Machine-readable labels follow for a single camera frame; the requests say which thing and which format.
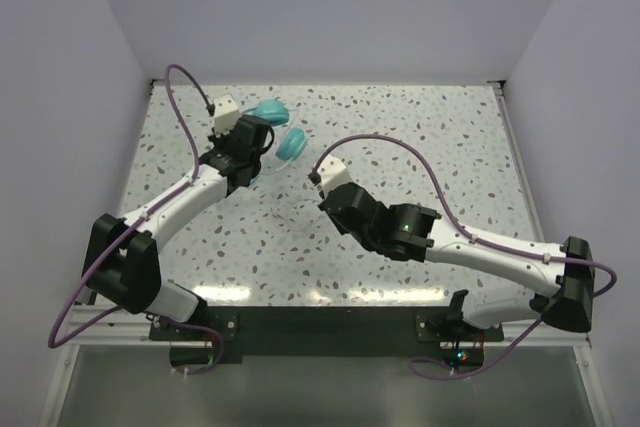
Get white headphone cable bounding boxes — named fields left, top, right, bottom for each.
left=264, top=106, right=331, bottom=234

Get teal cat-ear headphones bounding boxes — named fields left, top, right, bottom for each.
left=241, top=99, right=308, bottom=175

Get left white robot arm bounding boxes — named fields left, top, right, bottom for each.
left=82, top=115, right=275, bottom=339

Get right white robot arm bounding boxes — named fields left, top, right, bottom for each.
left=319, top=182, right=595, bottom=340

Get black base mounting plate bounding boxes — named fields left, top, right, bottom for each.
left=146, top=306, right=504, bottom=368

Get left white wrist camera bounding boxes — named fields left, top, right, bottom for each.
left=212, top=94, right=241, bottom=137

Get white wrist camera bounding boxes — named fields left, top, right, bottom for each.
left=318, top=155, right=352, bottom=196
left=212, top=94, right=241, bottom=137

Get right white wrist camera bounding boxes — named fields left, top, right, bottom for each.
left=318, top=155, right=352, bottom=196

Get aluminium right frame rail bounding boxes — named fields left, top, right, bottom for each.
left=487, top=77, right=591, bottom=348

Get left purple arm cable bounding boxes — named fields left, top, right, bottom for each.
left=47, top=63, right=224, bottom=376

